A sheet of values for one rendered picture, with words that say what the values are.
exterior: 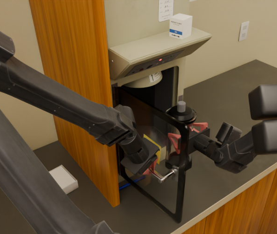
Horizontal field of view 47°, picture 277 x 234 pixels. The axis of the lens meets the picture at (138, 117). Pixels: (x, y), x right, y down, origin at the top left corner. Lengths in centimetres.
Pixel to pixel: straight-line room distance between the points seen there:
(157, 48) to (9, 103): 71
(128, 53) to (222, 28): 114
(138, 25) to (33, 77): 49
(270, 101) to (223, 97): 152
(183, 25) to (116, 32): 20
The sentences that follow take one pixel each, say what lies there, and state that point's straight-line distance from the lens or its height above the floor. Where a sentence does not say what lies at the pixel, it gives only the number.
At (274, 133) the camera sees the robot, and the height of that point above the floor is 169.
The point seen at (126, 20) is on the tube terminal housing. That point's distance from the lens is 99.
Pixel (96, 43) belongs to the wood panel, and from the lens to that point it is 84.
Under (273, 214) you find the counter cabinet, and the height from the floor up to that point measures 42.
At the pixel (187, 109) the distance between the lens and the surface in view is 112.
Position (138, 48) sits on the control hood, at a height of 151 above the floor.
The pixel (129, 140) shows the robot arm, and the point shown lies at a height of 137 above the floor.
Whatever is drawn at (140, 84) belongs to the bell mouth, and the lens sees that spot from 114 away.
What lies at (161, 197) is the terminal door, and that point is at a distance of 110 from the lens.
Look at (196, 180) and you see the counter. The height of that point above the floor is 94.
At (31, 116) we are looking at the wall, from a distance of 148.
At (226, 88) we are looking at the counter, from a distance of 194.
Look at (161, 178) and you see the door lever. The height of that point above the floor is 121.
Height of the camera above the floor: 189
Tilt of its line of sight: 35 degrees down
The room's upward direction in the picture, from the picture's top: 1 degrees counter-clockwise
